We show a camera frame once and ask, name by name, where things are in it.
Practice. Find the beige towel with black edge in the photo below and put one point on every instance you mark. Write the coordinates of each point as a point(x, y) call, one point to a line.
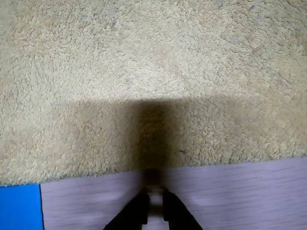
point(153, 79)

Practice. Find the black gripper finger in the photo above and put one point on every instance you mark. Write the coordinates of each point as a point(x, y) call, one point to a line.
point(134, 215)
point(176, 213)

